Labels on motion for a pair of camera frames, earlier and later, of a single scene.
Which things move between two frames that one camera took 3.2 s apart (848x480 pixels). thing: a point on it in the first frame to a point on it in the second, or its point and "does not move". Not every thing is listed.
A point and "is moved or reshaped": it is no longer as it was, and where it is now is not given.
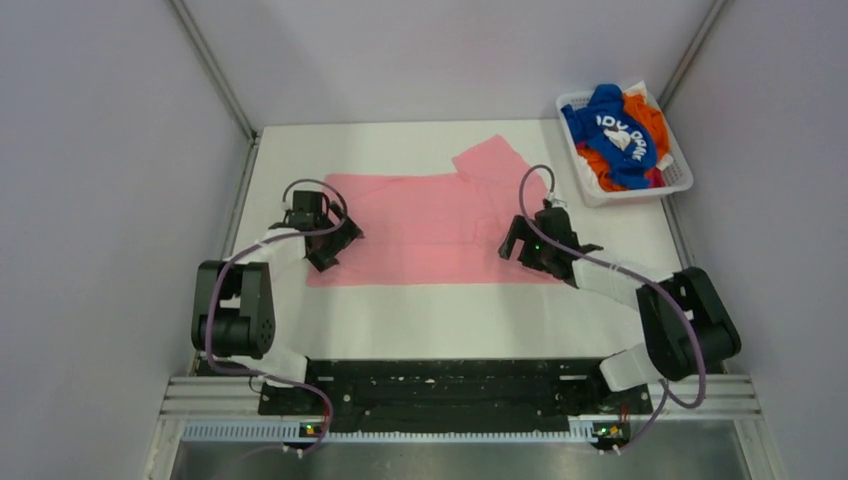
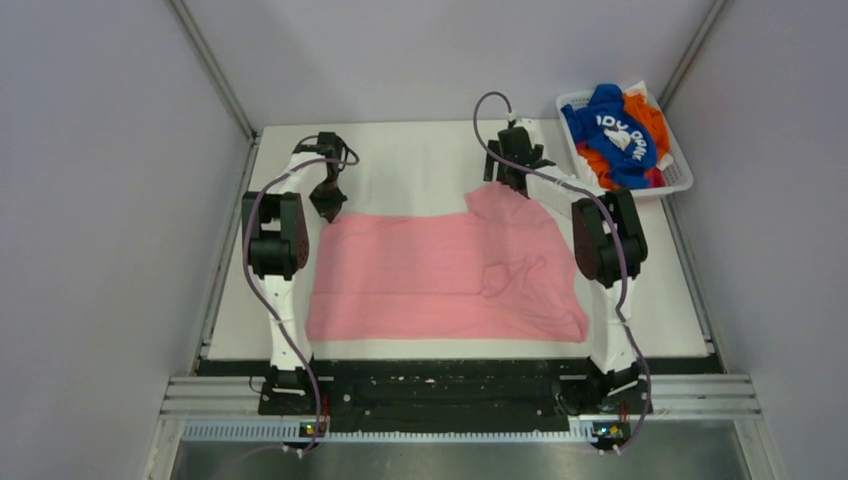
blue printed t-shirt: [624, 150] does not move
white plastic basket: [676, 177] does not move
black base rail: [347, 392] does not move
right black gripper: [520, 231] to [490, 170]
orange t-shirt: [652, 120] does not move
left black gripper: [323, 259] to [329, 208]
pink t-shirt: [437, 229] is moved or reshaped
